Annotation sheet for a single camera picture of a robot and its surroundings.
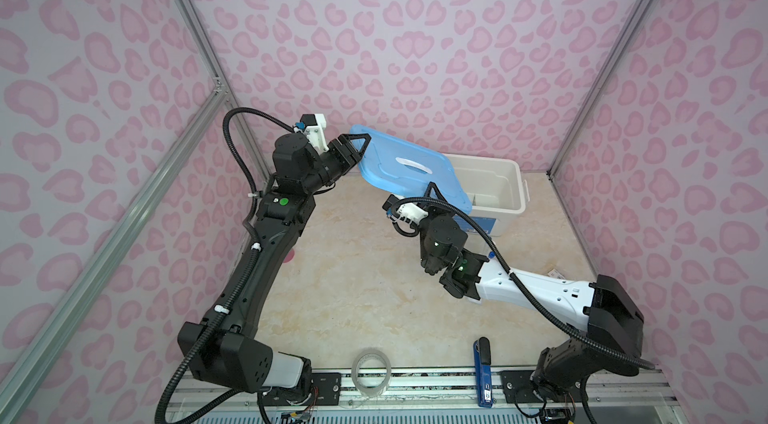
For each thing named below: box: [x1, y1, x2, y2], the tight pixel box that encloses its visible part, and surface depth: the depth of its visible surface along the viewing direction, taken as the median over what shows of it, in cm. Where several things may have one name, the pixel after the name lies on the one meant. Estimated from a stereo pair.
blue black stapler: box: [473, 336, 493, 408], surface depth 75 cm
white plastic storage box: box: [444, 153, 530, 237], surface depth 103 cm
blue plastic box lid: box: [350, 124, 473, 213], surface depth 76 cm
